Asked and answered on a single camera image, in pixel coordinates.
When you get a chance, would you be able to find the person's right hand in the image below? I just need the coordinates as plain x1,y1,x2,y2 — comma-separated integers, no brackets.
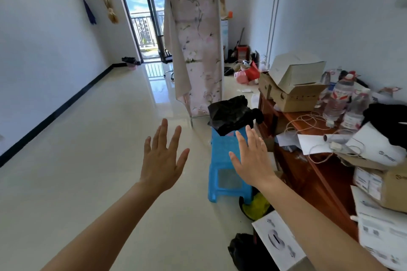
229,125,278,191

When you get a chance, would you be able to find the person's left hand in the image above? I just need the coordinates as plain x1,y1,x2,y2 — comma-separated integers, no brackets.
139,118,190,194

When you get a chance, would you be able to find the person's right forearm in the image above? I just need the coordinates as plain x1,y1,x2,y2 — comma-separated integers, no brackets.
258,176,390,271

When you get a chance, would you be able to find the person's left forearm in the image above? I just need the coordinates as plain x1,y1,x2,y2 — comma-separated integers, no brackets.
41,181,161,271

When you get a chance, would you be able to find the blue plastic stool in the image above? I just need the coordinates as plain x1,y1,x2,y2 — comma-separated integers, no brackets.
208,126,254,203

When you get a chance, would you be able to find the crumpled black plastic bag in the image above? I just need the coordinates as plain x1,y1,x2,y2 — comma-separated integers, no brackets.
208,95,265,137

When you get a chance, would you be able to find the white paper sheet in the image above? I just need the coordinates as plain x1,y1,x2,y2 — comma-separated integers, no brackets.
297,134,335,156

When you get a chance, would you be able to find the bin with yellow bag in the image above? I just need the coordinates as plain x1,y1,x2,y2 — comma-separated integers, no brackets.
238,191,275,221

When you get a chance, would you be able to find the open brown cardboard box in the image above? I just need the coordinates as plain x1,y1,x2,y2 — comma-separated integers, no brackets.
258,72,329,113

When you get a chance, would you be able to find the pink plastic item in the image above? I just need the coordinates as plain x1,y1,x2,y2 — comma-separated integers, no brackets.
234,71,250,85

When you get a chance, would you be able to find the brown wooden desk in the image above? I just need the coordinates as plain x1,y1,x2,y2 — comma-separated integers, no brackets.
255,92,360,243

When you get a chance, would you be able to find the rolled white paper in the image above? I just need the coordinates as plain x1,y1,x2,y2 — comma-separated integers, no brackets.
323,133,354,145

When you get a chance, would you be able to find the black office chair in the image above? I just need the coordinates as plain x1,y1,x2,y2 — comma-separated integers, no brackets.
158,35,175,81

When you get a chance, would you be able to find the pink bin with black bag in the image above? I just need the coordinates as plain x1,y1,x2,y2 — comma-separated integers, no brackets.
121,56,138,71

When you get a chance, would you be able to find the white cardboard box lid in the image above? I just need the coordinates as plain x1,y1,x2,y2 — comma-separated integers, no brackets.
269,52,327,94

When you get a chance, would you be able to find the white product box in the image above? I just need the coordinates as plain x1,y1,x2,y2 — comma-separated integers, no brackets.
251,210,315,271

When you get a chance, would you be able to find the large clear water bottle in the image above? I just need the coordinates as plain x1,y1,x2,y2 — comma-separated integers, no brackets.
323,73,355,123

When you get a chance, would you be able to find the small clear water bottle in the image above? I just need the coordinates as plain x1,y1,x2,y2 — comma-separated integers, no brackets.
340,92,371,132

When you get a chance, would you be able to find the white cabinet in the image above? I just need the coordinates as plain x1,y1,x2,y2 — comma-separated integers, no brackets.
221,19,229,62

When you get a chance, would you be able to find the pink floral fabric wardrobe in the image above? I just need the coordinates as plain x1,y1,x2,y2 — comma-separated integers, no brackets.
163,0,224,119

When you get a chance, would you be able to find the balcony railing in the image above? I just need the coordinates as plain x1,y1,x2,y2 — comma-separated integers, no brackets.
130,10,165,48

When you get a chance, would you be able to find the white paper bag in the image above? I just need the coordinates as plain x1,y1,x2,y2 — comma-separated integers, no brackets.
344,122,407,167

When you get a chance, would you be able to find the labelled brown cardboard box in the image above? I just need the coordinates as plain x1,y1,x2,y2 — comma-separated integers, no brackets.
352,162,407,213

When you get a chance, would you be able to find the black garment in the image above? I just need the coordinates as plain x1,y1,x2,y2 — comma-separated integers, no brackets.
362,102,407,151

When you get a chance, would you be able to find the dark framed balcony door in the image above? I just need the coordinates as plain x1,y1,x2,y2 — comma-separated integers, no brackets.
113,0,166,64

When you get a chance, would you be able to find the white printed flat box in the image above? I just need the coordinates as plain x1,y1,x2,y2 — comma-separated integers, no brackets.
350,185,407,271

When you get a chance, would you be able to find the thin white cable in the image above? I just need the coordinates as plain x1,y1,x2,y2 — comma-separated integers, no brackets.
283,113,367,165

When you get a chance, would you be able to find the white wall pipe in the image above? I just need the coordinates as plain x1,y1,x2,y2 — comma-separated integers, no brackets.
266,0,285,65

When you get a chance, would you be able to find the blue cloth on wall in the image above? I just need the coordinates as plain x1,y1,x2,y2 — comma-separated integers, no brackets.
83,0,97,25

